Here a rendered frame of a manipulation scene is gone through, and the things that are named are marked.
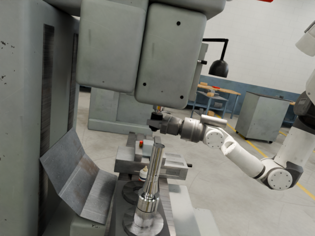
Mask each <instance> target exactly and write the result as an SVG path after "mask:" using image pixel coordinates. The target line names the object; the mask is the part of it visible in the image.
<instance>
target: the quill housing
mask: <svg viewBox="0 0 315 236"><path fill-rule="evenodd" d="M206 23H207V19H206V16H205V14H204V13H202V12H199V11H194V10H190V9H186V8H182V7H176V6H172V5H168V4H164V3H159V2H154V3H152V4H150V6H149V7H148V10H147V16H146V22H145V28H144V34H143V40H142V48H141V54H140V60H139V66H138V72H137V78H136V84H135V92H134V97H135V99H136V101H137V102H140V103H145V104H150V105H156V106H161V107H167V108H172V109H178V110H181V109H184V108H185V107H186V105H187V103H188V98H189V94H190V90H191V86H192V82H193V78H194V74H195V69H196V65H197V61H198V57H199V52H200V48H201V44H202V40H203V35H204V31H205V27H206Z"/></svg>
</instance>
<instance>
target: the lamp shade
mask: <svg viewBox="0 0 315 236"><path fill-rule="evenodd" d="M228 71H229V68H228V64H227V62H226V61H224V60H221V59H220V60H216V61H213V63H212V64H211V66H210V69H209V73H208V74H210V75H214V76H219V77H224V78H227V75H228Z"/></svg>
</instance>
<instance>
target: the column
mask: <svg viewBox="0 0 315 236"><path fill-rule="evenodd" d="M79 24H80V20H78V19H77V18H75V17H73V16H71V15H69V14H67V13H65V12H63V11H62V10H60V9H58V8H56V7H54V6H52V5H50V4H48V3H47V2H45V1H43V0H0V236H42V235H43V233H44V231H45V229H46V226H47V225H48V223H49V221H50V219H51V218H52V216H53V215H54V213H55V211H56V210H57V208H58V206H59V204H60V203H61V201H62V199H61V198H60V197H59V196H58V194H57V192H56V191H55V189H54V187H53V185H52V183H51V181H50V179H49V177H48V175H47V173H46V171H45V170H44V168H43V166H42V164H41V162H40V160H39V158H40V157H42V156H43V155H44V154H45V153H46V152H47V151H48V150H49V149H50V148H51V147H52V146H53V145H54V144H55V143H56V142H57V141H58V140H59V139H60V138H61V137H63V136H64V135H65V134H66V133H67V132H68V131H69V130H70V129H71V128H72V127H74V128H75V130H76V122H77V110H78V98H79V87H80V85H79V84H78V83H77V82H76V80H75V74H76V62H77V49H78V37H79Z"/></svg>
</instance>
